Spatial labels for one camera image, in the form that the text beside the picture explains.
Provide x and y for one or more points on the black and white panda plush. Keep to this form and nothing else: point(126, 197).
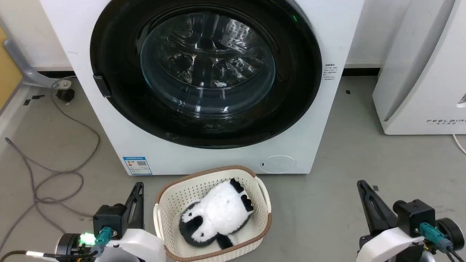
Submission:
point(218, 211)

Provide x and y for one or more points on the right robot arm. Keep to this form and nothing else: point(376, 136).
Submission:
point(451, 233)

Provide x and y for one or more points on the blue energy label sticker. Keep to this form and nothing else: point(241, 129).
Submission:
point(137, 166)

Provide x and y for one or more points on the black caster wheel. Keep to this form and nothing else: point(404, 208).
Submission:
point(65, 95)

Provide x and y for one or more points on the black round glass washer door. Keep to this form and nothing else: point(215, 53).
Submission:
point(116, 54)

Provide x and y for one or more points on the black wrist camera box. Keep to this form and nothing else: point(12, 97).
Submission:
point(109, 218)
point(413, 216)

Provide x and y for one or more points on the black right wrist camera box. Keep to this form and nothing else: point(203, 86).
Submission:
point(413, 216)

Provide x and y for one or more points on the yellow wooden board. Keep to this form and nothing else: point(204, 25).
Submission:
point(7, 72)

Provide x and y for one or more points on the cream plastic laundry basket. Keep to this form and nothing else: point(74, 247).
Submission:
point(174, 196)

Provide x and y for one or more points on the small text sticker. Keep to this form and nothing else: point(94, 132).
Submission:
point(330, 72)

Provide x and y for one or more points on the white air purifier appliance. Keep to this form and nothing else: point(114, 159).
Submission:
point(418, 91)

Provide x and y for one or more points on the white front-load washing machine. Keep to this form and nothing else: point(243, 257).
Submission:
point(91, 120)

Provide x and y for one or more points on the grey metal furniture leg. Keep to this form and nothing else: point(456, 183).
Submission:
point(25, 71)

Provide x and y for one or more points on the round white filter cover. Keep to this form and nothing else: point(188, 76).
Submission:
point(278, 164)

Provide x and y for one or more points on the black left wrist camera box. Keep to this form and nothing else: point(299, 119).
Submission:
point(109, 218)

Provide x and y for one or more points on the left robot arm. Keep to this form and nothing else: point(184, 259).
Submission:
point(67, 247)

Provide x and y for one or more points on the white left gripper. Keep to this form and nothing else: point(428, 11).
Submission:
point(140, 247)

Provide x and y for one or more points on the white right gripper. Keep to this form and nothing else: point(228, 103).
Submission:
point(389, 245)

